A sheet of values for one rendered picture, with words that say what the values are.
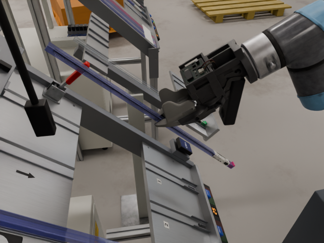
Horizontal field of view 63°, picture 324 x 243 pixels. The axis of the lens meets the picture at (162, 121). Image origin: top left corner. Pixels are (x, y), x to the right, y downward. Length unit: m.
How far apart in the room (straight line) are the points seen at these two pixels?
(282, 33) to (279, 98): 2.02
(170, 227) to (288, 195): 1.25
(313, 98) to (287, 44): 0.13
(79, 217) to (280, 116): 1.80
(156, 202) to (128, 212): 0.97
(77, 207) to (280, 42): 0.70
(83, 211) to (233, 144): 1.30
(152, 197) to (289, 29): 0.41
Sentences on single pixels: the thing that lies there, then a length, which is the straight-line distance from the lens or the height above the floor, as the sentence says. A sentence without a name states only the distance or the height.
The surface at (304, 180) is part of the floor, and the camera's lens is 1.90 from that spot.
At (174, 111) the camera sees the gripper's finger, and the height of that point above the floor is 1.03.
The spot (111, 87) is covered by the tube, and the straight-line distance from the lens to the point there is 0.49.
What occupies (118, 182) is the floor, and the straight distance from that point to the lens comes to 1.69.
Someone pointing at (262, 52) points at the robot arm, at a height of 1.14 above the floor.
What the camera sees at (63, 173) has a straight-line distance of 0.48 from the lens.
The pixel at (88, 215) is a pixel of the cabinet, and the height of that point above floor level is 0.62.
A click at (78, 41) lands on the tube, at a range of 0.74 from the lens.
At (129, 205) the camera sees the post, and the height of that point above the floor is 0.01.
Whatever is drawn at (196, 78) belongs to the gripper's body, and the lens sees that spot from 0.47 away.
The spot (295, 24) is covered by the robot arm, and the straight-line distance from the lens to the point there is 0.52.
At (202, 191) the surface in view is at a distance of 0.75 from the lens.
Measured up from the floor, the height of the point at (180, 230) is 0.80.
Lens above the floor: 1.35
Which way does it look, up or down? 41 degrees down
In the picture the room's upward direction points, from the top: straight up
